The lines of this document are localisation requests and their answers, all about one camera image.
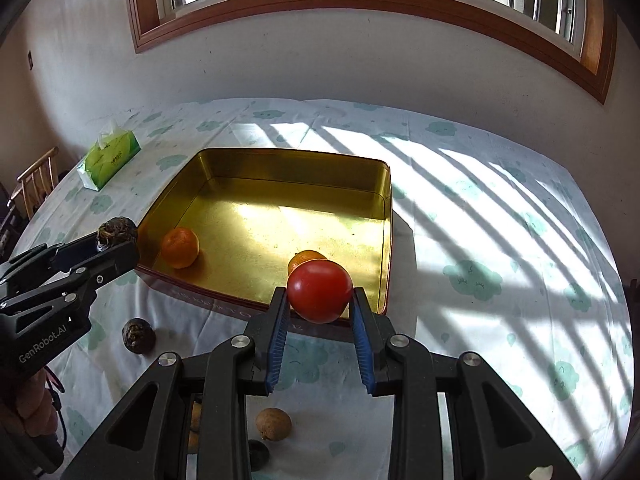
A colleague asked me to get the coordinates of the brown longan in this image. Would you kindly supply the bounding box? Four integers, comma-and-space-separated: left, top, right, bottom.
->
190, 401, 202, 434
188, 431, 200, 454
255, 408, 293, 442

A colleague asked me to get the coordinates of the large wrinkled dark fruit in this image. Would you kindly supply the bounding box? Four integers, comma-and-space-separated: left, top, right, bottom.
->
122, 318, 156, 354

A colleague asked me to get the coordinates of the dark smooth passion fruit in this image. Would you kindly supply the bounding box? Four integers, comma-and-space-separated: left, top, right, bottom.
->
247, 439, 270, 472

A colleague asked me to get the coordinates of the person left hand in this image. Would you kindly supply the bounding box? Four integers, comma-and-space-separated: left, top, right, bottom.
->
1, 370, 58, 437

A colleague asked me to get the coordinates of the red cherry tomato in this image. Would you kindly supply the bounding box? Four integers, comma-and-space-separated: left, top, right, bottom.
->
286, 259, 352, 324

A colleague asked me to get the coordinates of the brown longan middle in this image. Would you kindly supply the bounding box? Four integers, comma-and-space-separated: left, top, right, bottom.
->
190, 401, 202, 434

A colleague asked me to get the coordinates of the brown longan top right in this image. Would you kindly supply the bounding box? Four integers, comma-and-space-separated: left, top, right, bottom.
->
255, 408, 293, 442

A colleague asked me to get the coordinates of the orange tangerine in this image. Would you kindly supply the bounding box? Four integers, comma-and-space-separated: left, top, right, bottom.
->
160, 228, 200, 270

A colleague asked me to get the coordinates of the small wrinkled dark fruit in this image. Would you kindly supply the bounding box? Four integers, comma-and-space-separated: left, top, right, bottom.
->
96, 217, 138, 252

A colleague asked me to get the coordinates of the wooden chair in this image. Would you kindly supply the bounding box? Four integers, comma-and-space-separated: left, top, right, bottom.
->
10, 146, 58, 220

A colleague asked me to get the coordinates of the white patterned tablecloth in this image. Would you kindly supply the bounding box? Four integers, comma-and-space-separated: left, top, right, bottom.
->
14, 98, 634, 479

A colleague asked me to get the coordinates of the green tissue pack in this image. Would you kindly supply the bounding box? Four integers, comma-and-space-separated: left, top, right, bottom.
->
76, 119, 141, 192

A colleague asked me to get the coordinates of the brown longan lower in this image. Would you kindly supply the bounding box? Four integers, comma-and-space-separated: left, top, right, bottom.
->
188, 431, 200, 454

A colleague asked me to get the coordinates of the red toffee tin box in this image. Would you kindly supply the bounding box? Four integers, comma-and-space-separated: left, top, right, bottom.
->
136, 148, 393, 318

